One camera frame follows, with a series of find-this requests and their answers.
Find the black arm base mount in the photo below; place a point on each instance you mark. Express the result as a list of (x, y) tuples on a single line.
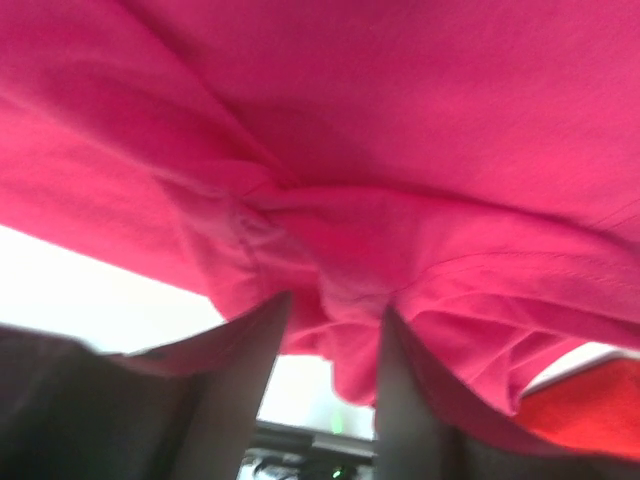
[(281, 452)]

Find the pink t shirt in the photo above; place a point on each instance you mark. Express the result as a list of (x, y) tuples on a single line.
[(474, 163)]

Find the folded red t shirt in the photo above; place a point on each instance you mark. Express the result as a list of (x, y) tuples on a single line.
[(594, 411)]

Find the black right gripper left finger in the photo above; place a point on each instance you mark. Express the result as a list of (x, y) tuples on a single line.
[(181, 411)]

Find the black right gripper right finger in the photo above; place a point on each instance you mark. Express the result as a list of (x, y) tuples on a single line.
[(429, 425)]

